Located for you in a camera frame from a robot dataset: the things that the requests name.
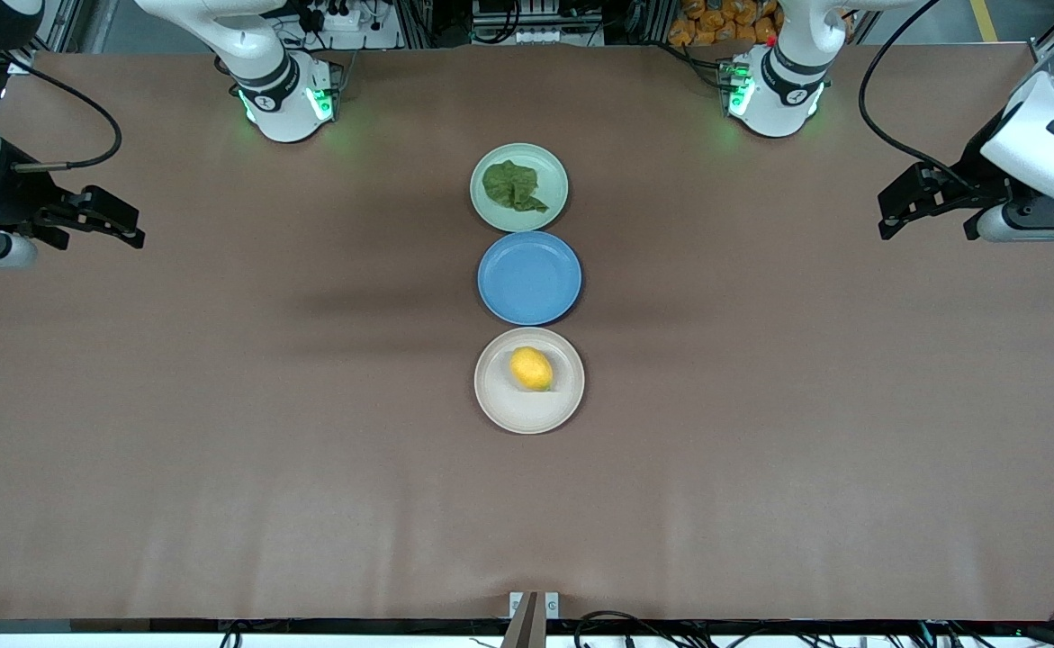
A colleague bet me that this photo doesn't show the green lettuce leaf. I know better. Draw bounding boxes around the green lettuce leaf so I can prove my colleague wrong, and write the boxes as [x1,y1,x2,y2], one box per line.
[482,160,550,214]

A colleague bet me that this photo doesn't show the white power strip with plugs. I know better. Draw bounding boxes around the white power strip with plugs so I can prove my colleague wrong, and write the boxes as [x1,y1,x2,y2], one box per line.
[297,0,401,50]

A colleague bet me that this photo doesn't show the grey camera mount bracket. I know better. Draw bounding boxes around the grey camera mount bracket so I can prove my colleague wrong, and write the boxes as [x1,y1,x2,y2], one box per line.
[501,590,561,648]

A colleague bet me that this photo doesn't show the black cable bundle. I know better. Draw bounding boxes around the black cable bundle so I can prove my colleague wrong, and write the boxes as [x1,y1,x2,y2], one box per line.
[572,603,1054,648]

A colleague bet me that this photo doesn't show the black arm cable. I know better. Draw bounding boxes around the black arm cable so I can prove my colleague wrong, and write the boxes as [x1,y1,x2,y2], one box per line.
[0,49,123,172]
[857,0,982,192]

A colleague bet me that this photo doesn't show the beige plate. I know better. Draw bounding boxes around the beige plate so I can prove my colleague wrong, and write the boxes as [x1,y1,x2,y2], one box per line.
[474,327,586,435]

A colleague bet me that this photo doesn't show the orange snack packets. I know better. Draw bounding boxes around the orange snack packets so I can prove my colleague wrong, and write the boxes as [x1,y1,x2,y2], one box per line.
[668,0,784,49]

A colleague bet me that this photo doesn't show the pale green plate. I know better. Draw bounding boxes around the pale green plate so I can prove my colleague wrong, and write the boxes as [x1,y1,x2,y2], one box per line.
[470,143,570,232]

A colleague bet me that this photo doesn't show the blue plate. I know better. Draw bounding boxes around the blue plate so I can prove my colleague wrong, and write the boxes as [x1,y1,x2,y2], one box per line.
[477,230,583,327]

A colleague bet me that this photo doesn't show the long white power strip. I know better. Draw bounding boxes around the long white power strip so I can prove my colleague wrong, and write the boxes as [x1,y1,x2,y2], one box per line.
[471,23,601,47]

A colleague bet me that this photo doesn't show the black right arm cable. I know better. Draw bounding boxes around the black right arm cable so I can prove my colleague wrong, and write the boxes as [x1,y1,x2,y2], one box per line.
[0,49,123,172]

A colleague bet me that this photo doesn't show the brown table cover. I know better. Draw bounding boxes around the brown table cover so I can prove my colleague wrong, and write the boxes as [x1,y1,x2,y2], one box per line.
[0,45,1054,622]

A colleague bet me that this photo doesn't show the yellow lemon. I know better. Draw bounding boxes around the yellow lemon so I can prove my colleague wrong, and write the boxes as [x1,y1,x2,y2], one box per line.
[509,346,554,392]

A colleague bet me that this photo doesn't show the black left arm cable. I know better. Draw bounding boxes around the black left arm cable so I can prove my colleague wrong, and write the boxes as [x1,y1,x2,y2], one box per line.
[857,0,982,192]

